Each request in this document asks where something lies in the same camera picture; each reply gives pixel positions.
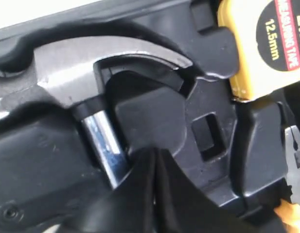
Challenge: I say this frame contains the yellow tape measure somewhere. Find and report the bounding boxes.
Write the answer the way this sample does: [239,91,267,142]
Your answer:
[217,0,300,102]

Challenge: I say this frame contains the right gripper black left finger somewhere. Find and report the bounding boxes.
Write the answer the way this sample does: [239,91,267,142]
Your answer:
[57,148,156,233]

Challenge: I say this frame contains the black plastic tool case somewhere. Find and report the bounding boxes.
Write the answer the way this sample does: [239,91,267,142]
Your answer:
[0,0,300,233]

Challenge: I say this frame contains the orange handled pliers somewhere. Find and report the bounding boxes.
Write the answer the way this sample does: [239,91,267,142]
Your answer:
[274,125,300,233]

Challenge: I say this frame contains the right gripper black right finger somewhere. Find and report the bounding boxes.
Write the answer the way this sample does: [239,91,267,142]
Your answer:
[154,148,287,233]

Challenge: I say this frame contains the steel claw hammer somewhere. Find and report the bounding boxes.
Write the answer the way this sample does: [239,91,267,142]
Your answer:
[34,36,193,188]

